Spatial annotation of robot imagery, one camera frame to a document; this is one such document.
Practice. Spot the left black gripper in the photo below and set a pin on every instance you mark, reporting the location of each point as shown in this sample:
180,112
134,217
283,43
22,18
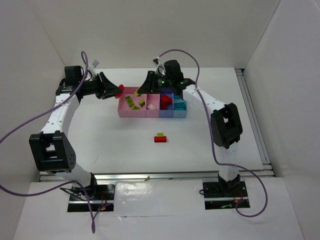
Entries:
102,85

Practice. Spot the red arch lego piece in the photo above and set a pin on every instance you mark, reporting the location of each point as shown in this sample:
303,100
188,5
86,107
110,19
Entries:
118,95

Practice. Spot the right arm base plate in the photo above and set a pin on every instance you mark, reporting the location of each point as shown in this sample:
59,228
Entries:
215,198

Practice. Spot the light blue bin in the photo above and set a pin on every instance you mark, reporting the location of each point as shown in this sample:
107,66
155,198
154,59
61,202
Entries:
179,114

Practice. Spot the red sloped lego piece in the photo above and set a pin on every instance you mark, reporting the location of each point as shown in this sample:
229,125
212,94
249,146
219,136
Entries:
165,102

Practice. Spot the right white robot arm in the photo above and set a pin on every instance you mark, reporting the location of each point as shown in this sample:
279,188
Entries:
223,119

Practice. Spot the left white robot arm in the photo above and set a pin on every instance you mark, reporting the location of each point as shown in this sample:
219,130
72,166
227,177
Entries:
51,149

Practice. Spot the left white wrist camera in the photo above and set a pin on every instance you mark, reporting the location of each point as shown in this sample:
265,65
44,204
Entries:
93,66

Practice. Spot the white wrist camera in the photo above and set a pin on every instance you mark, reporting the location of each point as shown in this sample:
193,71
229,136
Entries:
93,66
157,62

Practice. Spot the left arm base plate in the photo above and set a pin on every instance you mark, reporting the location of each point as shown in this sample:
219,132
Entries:
102,200

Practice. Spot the teal rounded lego block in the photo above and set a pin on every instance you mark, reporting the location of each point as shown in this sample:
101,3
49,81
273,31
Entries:
179,105

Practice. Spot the lime green curved lego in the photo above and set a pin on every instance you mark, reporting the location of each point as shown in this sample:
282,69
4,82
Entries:
137,93

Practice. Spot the small pink bin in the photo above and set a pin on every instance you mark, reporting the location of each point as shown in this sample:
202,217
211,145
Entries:
155,100

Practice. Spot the white lego brick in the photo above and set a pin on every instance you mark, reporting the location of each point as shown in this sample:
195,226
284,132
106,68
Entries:
151,107

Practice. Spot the dark blue bin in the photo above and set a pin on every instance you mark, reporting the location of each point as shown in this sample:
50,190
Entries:
169,112

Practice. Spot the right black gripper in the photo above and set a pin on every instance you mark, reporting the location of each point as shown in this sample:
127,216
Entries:
152,82

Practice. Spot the red green lego assembly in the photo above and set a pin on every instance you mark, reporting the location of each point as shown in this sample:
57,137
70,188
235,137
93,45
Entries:
160,138

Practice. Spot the lime green lego brick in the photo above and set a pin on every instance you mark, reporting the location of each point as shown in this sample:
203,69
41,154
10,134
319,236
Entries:
142,103

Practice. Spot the large pink bin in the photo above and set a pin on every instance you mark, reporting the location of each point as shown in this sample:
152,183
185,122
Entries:
124,111

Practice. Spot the aluminium rail front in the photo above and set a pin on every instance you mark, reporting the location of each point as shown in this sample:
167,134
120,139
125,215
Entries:
156,176

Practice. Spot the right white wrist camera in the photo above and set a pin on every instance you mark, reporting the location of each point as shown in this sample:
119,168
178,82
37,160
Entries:
157,62

